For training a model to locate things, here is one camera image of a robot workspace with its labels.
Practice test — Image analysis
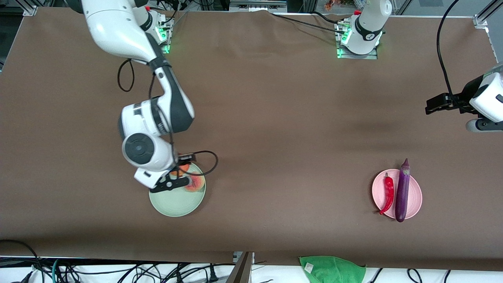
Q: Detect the yellow green peach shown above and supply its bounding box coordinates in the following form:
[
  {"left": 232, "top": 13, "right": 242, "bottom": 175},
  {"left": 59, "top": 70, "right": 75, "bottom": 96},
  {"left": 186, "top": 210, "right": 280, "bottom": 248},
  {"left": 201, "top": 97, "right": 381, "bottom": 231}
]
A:
[{"left": 184, "top": 172, "right": 206, "bottom": 193}]

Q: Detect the purple eggplant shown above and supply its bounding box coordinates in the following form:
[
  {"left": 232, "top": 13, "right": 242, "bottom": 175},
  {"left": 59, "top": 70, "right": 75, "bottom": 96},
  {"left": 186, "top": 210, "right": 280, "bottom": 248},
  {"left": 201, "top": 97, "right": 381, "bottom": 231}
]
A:
[{"left": 395, "top": 158, "right": 411, "bottom": 223}]

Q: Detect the red chili pepper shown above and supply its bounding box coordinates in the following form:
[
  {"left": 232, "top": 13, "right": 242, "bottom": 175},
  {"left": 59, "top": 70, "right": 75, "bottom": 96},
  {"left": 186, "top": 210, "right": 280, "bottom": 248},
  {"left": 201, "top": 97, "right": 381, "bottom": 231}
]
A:
[{"left": 379, "top": 172, "right": 395, "bottom": 215}]

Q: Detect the pale green round plate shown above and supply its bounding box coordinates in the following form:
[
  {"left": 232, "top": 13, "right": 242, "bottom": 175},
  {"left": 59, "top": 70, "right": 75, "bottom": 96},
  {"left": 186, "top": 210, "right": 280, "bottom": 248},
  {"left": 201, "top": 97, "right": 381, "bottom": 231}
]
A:
[{"left": 149, "top": 162, "right": 206, "bottom": 218}]

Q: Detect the pink round plate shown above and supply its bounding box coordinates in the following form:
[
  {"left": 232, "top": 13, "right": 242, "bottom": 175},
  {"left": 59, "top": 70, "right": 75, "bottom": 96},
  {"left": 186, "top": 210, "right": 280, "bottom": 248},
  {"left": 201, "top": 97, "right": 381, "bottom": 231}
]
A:
[{"left": 372, "top": 169, "right": 423, "bottom": 221}]

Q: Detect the green cloth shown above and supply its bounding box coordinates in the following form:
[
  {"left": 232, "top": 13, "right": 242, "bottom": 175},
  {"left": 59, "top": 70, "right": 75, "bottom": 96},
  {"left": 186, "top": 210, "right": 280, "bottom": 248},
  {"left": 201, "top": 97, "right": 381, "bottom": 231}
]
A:
[{"left": 299, "top": 255, "right": 367, "bottom": 283}]

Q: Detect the black camera cable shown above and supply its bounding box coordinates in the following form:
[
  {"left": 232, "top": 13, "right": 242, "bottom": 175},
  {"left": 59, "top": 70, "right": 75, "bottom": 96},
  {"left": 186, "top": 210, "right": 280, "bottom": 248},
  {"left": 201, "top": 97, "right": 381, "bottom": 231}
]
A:
[
  {"left": 117, "top": 58, "right": 219, "bottom": 176},
  {"left": 436, "top": 0, "right": 460, "bottom": 101}
]

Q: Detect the aluminium frame profile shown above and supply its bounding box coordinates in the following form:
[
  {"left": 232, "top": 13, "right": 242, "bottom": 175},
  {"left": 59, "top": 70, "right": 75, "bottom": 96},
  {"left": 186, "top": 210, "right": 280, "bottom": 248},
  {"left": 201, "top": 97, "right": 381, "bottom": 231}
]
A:
[{"left": 474, "top": 0, "right": 503, "bottom": 29}]

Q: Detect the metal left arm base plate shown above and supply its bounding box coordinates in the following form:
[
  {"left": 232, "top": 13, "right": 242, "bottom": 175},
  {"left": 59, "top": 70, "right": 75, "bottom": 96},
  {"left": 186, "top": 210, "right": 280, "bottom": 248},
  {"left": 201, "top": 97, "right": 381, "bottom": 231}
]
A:
[{"left": 335, "top": 20, "right": 379, "bottom": 60}]

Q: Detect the aluminium profile post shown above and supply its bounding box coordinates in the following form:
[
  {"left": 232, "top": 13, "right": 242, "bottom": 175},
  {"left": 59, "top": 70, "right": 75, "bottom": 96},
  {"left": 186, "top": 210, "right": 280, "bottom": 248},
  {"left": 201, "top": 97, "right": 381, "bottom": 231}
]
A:
[{"left": 226, "top": 252, "right": 255, "bottom": 283}]

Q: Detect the thick black floor cable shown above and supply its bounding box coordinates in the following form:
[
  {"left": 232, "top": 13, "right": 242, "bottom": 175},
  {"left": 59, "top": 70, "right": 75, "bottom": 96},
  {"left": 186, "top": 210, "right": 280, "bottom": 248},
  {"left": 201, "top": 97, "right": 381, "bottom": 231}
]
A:
[{"left": 0, "top": 239, "right": 44, "bottom": 283}]

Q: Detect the black table cable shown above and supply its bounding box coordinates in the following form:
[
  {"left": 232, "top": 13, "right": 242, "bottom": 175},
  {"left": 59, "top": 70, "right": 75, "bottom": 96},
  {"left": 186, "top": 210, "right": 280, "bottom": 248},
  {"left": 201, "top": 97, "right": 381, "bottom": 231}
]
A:
[{"left": 271, "top": 13, "right": 346, "bottom": 34}]

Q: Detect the metal rail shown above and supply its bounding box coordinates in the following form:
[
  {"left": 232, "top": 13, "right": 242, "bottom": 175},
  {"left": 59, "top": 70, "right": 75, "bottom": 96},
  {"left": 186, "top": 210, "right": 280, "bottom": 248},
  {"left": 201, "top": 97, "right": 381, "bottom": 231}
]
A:
[{"left": 229, "top": 0, "right": 288, "bottom": 12}]

